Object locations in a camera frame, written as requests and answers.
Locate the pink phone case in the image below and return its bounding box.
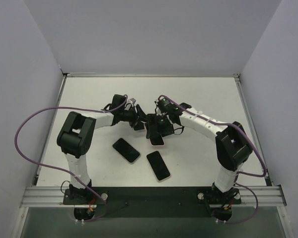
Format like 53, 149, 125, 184
144, 123, 164, 146

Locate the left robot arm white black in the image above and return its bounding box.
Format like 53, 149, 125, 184
57, 94, 146, 204

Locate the aluminium front rail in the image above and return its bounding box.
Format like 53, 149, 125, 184
21, 186, 287, 208

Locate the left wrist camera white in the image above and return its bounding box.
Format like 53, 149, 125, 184
129, 98, 137, 105

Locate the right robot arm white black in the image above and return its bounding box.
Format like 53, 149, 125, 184
144, 97, 253, 193

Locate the phone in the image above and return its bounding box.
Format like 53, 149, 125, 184
112, 138, 141, 164
147, 151, 171, 182

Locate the phone in white case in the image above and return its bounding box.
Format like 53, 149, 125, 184
112, 138, 141, 164

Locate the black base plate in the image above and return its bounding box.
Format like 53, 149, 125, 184
63, 186, 241, 218

